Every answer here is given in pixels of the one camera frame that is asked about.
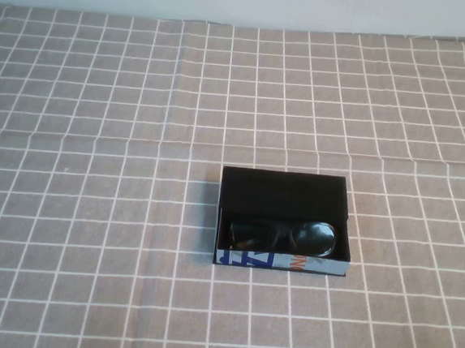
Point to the black glasses case printed side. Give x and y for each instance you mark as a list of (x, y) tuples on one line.
[(283, 195)]

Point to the black framed glasses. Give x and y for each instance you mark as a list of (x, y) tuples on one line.
[(316, 235)]

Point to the grey white checked tablecloth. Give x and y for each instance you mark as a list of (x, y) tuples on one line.
[(91, 210)]

